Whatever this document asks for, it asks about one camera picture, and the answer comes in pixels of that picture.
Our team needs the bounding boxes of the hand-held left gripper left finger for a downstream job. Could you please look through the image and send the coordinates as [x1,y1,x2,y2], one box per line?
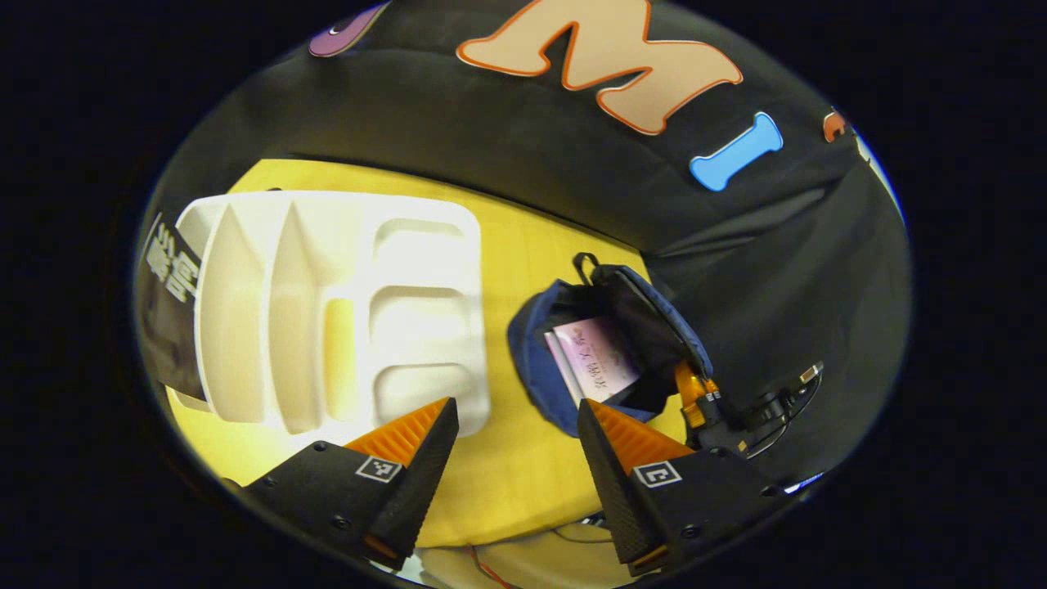
[244,397,461,572]

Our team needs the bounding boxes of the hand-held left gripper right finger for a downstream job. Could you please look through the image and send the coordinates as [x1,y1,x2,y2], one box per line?
[577,398,790,578]

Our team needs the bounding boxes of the pink cover book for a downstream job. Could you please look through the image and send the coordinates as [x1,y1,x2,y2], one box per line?
[544,317,641,406]

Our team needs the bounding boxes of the blue schoolbag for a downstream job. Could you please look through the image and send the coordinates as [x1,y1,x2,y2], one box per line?
[507,252,714,438]

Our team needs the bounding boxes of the white plastic bookshelf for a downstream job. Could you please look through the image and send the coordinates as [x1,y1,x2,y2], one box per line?
[172,190,492,436]

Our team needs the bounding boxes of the dark face cover book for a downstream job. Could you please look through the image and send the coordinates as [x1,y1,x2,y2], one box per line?
[135,213,205,402]

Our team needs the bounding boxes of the black backdrop cloth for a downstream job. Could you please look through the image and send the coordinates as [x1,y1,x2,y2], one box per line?
[155,0,913,492]

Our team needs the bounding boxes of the red cable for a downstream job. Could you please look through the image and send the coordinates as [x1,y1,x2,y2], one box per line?
[466,542,512,589]

